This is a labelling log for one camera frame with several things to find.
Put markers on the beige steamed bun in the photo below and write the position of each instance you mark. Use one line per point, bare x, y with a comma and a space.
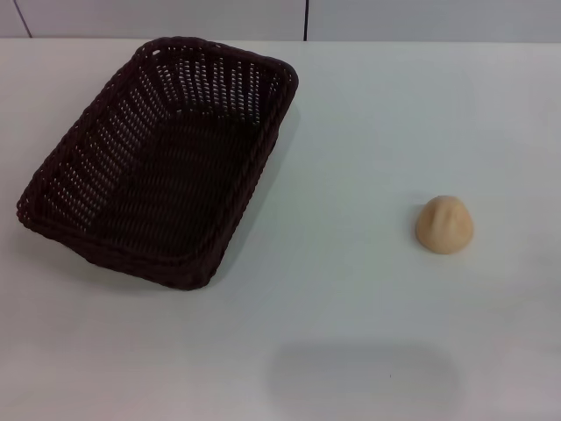
445, 224

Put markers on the black woven rectangular basket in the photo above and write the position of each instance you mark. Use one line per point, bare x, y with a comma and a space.
175, 197

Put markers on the thin black vertical wall strip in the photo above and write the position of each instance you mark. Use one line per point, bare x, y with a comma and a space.
305, 19

